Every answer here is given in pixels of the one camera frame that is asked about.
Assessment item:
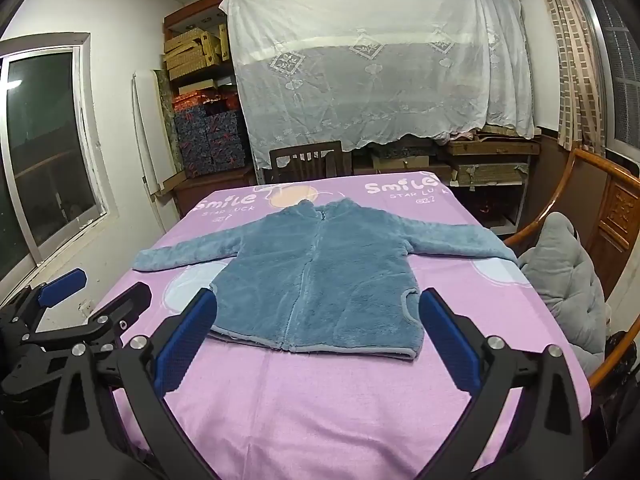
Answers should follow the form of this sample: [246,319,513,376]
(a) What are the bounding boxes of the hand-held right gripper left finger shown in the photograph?
[49,287,221,480]

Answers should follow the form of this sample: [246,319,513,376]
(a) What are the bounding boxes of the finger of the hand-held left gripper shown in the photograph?
[15,267,88,318]
[85,281,153,346]

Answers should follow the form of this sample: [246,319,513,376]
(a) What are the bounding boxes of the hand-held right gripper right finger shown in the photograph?
[419,288,593,480]

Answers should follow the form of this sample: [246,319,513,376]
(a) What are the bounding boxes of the blue fleece jacket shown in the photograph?
[132,199,518,363]

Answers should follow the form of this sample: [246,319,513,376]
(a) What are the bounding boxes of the low wooden cabinet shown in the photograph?
[172,165,257,217]

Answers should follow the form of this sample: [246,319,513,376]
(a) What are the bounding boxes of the pink printed bed sheet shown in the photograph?
[85,172,593,480]

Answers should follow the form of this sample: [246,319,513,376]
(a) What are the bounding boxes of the white boards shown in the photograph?
[132,70,176,203]

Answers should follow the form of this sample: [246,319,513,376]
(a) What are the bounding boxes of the black shiny bag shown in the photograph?
[604,331,640,378]

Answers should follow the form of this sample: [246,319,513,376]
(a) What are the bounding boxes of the stack of blue patterned boxes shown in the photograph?
[174,105,248,178]

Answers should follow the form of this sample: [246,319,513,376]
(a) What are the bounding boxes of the green patterned panel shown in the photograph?
[157,70,183,171]

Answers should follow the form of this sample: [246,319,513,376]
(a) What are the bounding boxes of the stack of flat woven cases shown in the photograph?
[445,132,542,191]

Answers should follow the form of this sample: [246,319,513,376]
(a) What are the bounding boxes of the orange patterned box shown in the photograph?
[172,91,238,111]

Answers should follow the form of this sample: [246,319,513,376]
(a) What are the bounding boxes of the orange-brown wooden armchair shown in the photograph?
[505,147,640,391]

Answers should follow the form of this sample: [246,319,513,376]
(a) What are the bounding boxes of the dark wooden chair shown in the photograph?
[269,141,353,184]

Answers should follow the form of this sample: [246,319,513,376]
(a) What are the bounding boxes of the white lace cloth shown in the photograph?
[218,0,536,170]

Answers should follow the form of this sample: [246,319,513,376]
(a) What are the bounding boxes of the beige checked curtain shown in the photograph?
[534,0,608,151]

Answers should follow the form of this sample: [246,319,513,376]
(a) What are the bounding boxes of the window with mesh screen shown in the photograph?
[580,0,640,161]

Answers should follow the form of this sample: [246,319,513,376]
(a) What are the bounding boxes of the sliding window with white frame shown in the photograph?
[0,32,121,286]

